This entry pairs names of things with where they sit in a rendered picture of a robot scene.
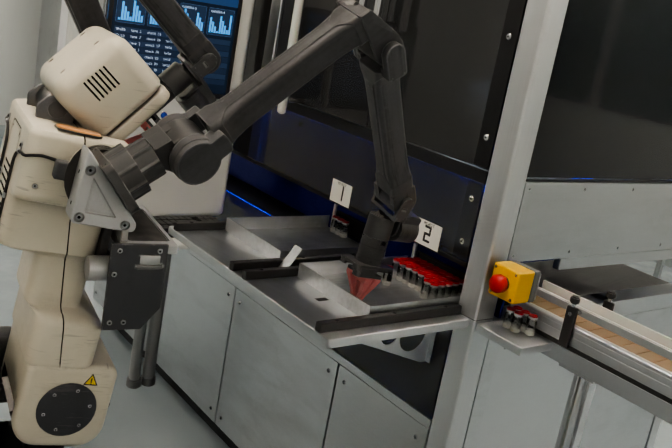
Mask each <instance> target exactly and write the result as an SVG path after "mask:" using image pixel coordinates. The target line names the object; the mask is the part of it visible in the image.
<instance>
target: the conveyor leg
mask: <svg viewBox="0 0 672 448"><path fill-rule="evenodd" d="M559 366H561V367H563V368H565V369H567V370H568V371H570V372H572V373H574V377H573V380H572V384H571V388H570V392H569V395H568V399H567V403H566V407H565V410H564V414H563V418H562V422H561V425H560V429H559V433H558V437H557V440H556V444H555V448H579V446H580V443H581V439H582V435H583V432H584V428H585V424H586V421H587V417H588V414H589V410H590V406H591V403H592V399H593V395H594V392H595V388H596V384H597V383H595V382H593V381H591V380H589V379H587V378H586V377H584V376H582V375H580V374H578V373H577V372H575V371H573V370H571V369H569V368H567V367H566V366H564V365H562V364H560V363H559Z"/></svg>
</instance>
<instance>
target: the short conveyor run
mask: <svg viewBox="0 0 672 448"><path fill-rule="evenodd" d="M616 295H617V294H616V292H615V291H612V290H609V291H607V294H606V296H607V298H608V300H604V302H603V305H602V306H600V305H598V304H596V303H594V302H592V301H589V300H587V299H585V298H583V297H581V296H579V295H576V294H574V293H572V292H570V291H568V290H566V289H563V288H561V287H559V286H557V285H555V284H553V283H550V282H548V281H546V280H543V284H542V288H541V287H539V286H538V290H537V294H536V298H535V300H534V301H533V302H530V303H528V302H526V303H520V304H509V306H510V307H513V306H515V305H516V306H520V307H522V308H523V309H524V310H528V311H530V313H532V314H536V315H538V320H537V326H536V330H535V333H537V334H539V335H540V336H542V337H544V338H546V339H548V340H550V341H552V342H553V345H552V349H551V350H550V351H545V352H540V353H542V354H544V355H546V356H547V357H549V358H551V359H553V360H555V361H557V362H558V363H560V364H562V365H564V366H566V367H567V368H569V369H571V370H573V371H575V372H577V373H578V374H580V375H582V376H584V377H586V378H587V379H589V380H591V381H593V382H595V383H597V384H598V385H600V386H602V387H604V388H606V389H607V390H609V391H611V392H613V393H615V394H617V395H618V396H620V397H622V398H624V399H626V400H627V401H629V402H631V403H633V404H635V405H637V406H638V407H640V408H642V409H644V410H646V411H647V412H649V413H651V414H653V415H655V416H657V417H658V418H660V419H662V420H664V421H666V422H667V423H669V424H671V425H672V338H669V337H667V336H665V335H663V334H661V333H659V332H656V331H654V330H652V329H650V328H648V327H646V326H643V325H641V324H639V323H637V322H635V321H633V320H630V319H628V318H626V317H624V316H622V315H620V314H617V313H615V312H613V309H614V305H615V303H613V302H611V301H612V299H615V298H616Z"/></svg>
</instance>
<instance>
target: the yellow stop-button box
mask: <svg viewBox="0 0 672 448"><path fill-rule="evenodd" d="M540 273H541V272H540V271H539V270H537V269H534V268H532V267H530V266H528V265H526V264H523V263H521V262H519V261H517V260H512V261H502V262H496V263H495V265H494V269H493V274H492V276H493V275H495V274H502V275H504V276H505V277H506V279H507V282H508V287H507V289H506V291H505V292H503V293H494V292H493V291H492V290H491V289H490V287H489V293H491V294H492V295H494V296H496V297H498V298H500V299H502V300H504V301H506V302H508V303H510V304H520V303H526V302H528V303H530V302H533V301H534V297H535V293H536V289H537V285H538V281H539V277H540Z"/></svg>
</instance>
